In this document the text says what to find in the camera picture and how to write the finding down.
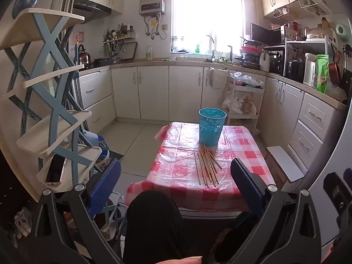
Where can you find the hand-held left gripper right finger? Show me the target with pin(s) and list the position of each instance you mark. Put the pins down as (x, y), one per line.
(246, 184)

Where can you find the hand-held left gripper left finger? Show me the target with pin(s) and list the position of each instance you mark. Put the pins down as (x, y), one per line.
(106, 187)

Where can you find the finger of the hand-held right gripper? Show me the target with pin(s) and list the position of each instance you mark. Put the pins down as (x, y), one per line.
(334, 192)

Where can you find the bundle of wooden chopsticks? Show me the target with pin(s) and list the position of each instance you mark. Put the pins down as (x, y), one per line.
(207, 167)

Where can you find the blue perforated utensil basket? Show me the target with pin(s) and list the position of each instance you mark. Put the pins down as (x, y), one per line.
(211, 129)

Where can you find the person's left hand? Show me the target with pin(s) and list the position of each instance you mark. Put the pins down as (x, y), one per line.
(178, 260)

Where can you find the blue printed bag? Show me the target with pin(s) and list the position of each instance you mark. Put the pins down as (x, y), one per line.
(103, 151)

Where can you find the white stool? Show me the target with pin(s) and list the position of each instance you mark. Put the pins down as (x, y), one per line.
(286, 162)

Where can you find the wooden chopstick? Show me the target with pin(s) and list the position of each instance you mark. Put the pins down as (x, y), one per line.
(225, 138)
(228, 138)

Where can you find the smartphone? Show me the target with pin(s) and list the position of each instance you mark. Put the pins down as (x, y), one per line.
(56, 169)

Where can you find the person's black trousers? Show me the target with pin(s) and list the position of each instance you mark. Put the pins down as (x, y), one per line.
(154, 225)

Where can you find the red checked plastic tablecloth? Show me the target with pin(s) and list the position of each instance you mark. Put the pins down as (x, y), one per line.
(178, 170)

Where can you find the white plastic bag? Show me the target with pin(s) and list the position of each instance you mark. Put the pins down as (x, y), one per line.
(233, 104)

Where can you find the white base cabinets under appliances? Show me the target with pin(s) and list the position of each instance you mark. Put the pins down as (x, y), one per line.
(288, 110)

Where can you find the grey rag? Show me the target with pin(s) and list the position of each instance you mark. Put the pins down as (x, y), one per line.
(22, 221)

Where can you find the white rolling cart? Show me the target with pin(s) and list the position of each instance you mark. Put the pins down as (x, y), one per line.
(244, 90)

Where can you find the white base cabinets with drawers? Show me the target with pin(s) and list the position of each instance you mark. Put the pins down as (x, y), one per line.
(96, 93)

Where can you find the clear plastic bag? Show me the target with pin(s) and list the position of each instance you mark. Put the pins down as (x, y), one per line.
(246, 79)

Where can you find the white hanging trash bin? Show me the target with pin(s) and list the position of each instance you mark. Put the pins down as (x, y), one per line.
(218, 78)

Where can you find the white base cabinets under window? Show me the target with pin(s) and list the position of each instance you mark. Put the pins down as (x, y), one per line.
(165, 90)

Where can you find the green packet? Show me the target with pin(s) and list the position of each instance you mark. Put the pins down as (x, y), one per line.
(322, 74)

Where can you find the copper pan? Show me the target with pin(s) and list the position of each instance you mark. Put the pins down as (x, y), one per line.
(334, 73)

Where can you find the white electric kettle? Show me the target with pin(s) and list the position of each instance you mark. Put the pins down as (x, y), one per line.
(310, 70)

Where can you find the black frying pan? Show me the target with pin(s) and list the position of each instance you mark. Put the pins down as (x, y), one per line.
(101, 62)

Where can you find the black coffee machine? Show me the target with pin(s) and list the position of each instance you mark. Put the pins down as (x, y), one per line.
(276, 62)

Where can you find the stack of pots and pans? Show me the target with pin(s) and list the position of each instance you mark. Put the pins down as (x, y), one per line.
(249, 56)

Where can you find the black air fryer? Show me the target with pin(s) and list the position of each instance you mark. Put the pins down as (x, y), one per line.
(295, 63)

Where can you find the steel kettle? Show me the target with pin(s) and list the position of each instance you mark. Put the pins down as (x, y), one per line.
(84, 57)

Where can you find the black faucet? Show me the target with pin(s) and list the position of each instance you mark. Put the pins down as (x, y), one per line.
(230, 52)

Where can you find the clear plastic bottle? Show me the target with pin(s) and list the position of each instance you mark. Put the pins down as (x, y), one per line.
(149, 52)

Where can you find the chrome sink faucet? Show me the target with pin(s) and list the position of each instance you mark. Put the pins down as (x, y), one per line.
(212, 46)

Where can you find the blue white tiered shelf rack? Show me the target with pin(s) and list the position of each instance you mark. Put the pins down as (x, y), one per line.
(46, 55)

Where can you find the microwave oven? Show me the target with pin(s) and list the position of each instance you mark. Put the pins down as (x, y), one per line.
(264, 34)

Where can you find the white countertop shelf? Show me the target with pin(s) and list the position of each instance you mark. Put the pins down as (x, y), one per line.
(316, 41)

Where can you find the kitchen window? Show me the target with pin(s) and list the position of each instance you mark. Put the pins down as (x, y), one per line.
(209, 13)

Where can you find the black range hood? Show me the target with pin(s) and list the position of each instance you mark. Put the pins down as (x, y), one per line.
(90, 9)

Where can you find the wall rack with bottles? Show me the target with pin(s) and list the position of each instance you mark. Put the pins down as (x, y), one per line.
(121, 34)

